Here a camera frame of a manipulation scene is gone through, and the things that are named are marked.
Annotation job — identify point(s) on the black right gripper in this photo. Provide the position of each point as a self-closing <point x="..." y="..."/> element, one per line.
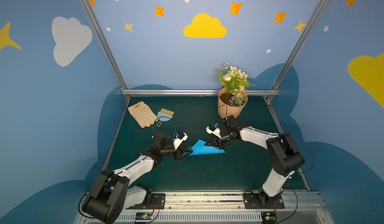
<point x="222" y="137"/>

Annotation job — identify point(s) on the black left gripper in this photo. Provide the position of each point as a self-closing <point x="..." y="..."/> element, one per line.
<point x="178" y="151"/>

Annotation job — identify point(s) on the blue square paper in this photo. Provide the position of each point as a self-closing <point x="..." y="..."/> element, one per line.
<point x="201" y="149"/>

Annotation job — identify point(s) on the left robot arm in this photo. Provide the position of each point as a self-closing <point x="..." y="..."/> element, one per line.
<point x="113" y="191"/>

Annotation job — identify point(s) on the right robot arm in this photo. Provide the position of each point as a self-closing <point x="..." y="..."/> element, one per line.
<point x="285" y="156"/>

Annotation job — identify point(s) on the pink flower pot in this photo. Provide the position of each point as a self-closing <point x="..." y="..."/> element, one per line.
<point x="226" y="110"/>

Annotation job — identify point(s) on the light blue hand brush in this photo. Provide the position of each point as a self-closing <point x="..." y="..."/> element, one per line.
<point x="164" y="115"/>

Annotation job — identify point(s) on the beige work glove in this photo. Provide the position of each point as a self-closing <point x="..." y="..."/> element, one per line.
<point x="143" y="114"/>

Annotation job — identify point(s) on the artificial flowering plant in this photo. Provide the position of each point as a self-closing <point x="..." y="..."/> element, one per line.
<point x="235" y="82"/>

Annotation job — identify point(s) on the left controller board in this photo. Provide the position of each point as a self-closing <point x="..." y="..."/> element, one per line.
<point x="143" y="217"/>

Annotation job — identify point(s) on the controller board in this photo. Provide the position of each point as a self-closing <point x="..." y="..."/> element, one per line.
<point x="268" y="218"/>
<point x="143" y="217"/>

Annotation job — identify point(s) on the right controller board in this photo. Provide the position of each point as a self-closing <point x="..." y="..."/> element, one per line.
<point x="268" y="218"/>

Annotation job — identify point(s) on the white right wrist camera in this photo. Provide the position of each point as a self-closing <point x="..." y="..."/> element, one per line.
<point x="214" y="129"/>

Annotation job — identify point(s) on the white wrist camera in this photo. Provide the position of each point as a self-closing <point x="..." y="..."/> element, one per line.
<point x="214" y="129"/>
<point x="180" y="137"/>

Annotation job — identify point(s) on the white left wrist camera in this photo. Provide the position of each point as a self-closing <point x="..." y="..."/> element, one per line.
<point x="180" y="137"/>

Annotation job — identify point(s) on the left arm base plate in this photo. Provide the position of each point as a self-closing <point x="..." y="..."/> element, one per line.
<point x="157" y="200"/>

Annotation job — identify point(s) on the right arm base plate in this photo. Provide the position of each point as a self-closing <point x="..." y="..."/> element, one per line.
<point x="262" y="201"/>

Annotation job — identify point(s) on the aluminium frame back bar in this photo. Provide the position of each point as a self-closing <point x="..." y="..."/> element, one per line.
<point x="192" y="92"/>

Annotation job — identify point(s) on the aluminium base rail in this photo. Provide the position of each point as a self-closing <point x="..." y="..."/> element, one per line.
<point x="219" y="207"/>

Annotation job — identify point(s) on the aluminium frame right post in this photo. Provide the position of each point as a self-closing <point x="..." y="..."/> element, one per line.
<point x="305" y="34"/>

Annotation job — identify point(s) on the aluminium frame post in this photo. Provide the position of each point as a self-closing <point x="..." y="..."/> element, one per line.
<point x="87" y="7"/>
<point x="305" y="34"/>

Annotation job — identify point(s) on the aluminium frame left post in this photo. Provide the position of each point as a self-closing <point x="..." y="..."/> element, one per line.
<point x="87" y="7"/>

